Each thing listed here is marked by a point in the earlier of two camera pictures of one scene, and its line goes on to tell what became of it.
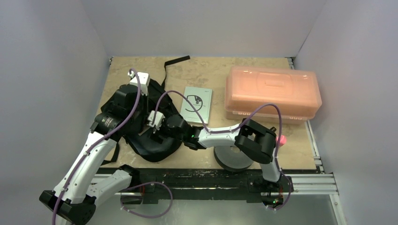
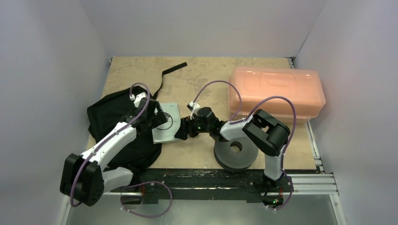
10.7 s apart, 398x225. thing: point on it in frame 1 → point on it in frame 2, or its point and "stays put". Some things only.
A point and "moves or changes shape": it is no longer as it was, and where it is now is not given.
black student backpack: [149, 138] moves or changes shape
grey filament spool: [232, 158] stays put
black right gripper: [158, 131] → [187, 128]
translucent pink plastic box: [296, 91] stays put
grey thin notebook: [201, 98] moves or changes shape
